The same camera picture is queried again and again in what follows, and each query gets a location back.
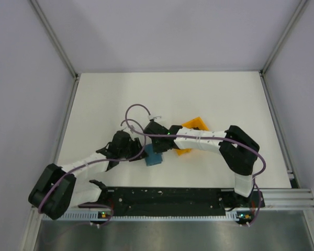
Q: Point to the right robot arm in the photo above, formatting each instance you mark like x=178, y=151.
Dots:
x=239, y=150

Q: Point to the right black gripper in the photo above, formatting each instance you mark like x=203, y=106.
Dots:
x=158, y=150

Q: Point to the blue leather card holder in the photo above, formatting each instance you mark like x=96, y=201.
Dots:
x=152, y=158

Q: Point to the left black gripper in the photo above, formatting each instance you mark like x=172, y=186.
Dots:
x=137, y=148

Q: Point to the aluminium frame rail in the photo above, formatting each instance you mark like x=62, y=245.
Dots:
x=290, y=198

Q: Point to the orange plastic card stand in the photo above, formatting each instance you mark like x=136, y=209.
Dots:
x=197, y=124

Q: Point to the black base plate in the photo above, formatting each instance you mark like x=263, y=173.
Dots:
x=151, y=201

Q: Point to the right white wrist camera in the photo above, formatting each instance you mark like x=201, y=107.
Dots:
x=155, y=118

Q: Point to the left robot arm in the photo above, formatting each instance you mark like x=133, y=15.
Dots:
x=62, y=187

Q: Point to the grey cable duct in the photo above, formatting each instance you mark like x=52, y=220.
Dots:
x=79, y=215

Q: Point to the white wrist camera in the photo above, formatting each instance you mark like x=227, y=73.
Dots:
x=155, y=118
x=132, y=129

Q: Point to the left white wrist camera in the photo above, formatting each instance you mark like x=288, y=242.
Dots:
x=132, y=129

